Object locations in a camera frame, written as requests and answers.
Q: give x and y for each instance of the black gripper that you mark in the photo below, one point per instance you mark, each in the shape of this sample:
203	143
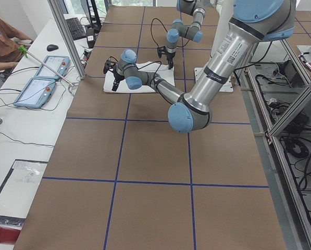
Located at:
117	76
170	55

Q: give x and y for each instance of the white long-sleeve printed shirt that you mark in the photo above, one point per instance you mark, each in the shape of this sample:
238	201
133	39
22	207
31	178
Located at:
152	68

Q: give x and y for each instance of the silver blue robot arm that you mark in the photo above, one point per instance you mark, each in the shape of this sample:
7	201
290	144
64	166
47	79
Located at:
252	22
193	32

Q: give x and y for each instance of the black box with label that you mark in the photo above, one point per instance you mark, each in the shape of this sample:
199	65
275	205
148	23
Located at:
90	37

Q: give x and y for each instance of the upper blue teach pendant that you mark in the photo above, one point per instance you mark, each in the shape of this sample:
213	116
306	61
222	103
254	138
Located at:
59	63

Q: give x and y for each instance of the blue teach pendant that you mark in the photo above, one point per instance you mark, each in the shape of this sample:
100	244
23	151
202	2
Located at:
59	63
36	93

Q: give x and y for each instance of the black keyboard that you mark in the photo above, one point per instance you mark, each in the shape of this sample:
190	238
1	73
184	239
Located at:
76	28

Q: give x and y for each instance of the black computer mouse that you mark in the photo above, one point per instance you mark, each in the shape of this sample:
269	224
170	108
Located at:
52	47

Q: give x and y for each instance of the lower blue teach pendant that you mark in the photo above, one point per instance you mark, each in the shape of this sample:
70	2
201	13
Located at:
36	93

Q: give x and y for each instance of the metal rod with tag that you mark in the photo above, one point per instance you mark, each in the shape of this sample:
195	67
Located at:
25	52

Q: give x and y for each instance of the person in brown shirt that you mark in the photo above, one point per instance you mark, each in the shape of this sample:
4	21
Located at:
9	53

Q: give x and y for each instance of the clear plastic sheet sleeve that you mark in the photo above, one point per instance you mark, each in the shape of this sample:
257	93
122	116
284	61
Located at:
18	189

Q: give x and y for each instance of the red cylinder object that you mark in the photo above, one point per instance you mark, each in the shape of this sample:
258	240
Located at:
9	235

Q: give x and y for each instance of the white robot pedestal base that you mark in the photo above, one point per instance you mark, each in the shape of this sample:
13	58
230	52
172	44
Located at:
226	82

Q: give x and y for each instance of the aluminium frame post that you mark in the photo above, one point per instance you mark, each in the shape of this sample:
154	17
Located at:
67	37

